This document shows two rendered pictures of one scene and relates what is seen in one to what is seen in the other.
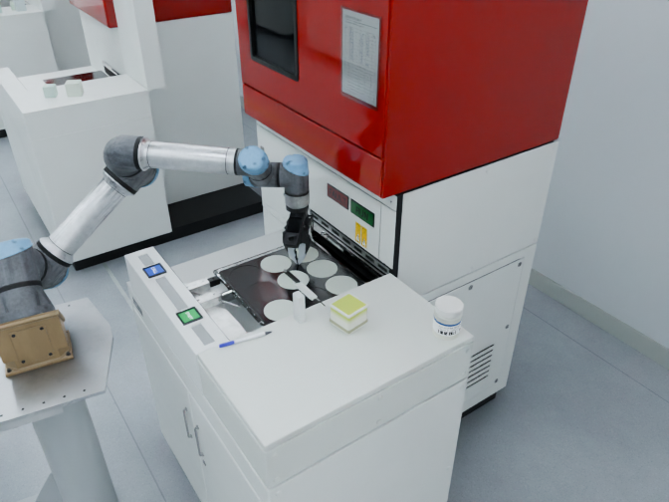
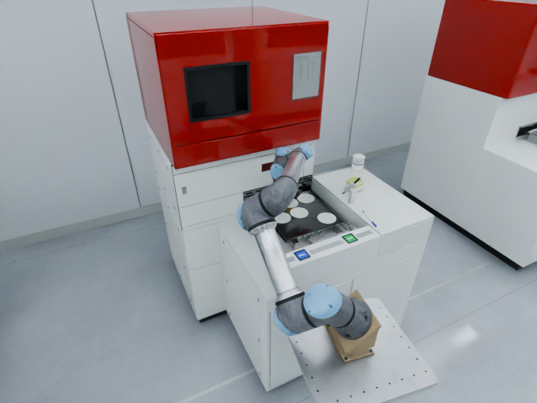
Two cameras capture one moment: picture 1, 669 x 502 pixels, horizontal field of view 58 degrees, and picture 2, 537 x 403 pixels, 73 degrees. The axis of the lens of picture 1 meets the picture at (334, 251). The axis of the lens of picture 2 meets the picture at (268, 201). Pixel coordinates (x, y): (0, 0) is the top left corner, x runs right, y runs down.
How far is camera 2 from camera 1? 2.28 m
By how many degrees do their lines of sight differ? 66
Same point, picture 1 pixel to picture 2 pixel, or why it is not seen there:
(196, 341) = (370, 235)
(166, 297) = (331, 248)
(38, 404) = (395, 329)
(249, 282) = (300, 228)
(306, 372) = (387, 203)
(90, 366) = not seen: hidden behind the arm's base
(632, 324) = not seen: hidden behind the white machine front
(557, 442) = not seen: hidden behind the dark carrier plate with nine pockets
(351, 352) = (372, 191)
